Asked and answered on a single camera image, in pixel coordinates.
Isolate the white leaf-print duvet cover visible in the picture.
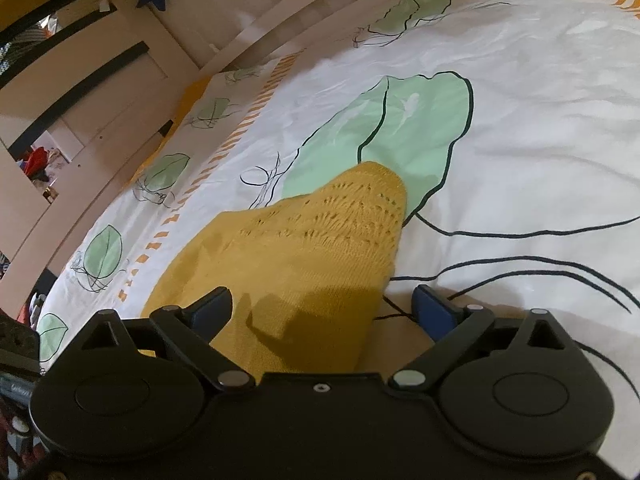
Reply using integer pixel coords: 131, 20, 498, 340
37, 0, 640, 411

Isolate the mustard yellow bed sheet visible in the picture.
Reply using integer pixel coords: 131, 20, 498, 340
129, 74, 213, 183

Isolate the light wooden bed frame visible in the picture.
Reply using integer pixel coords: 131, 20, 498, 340
0, 0, 551, 316

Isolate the red cloth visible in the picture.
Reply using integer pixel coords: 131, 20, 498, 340
24, 146, 52, 177

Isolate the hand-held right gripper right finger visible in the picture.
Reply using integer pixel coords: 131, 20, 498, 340
388, 284, 571, 392

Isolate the mustard yellow knit sweater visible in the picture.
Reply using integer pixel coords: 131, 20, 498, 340
141, 161, 407, 376

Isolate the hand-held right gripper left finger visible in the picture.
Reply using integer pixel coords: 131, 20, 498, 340
75, 286, 256, 392

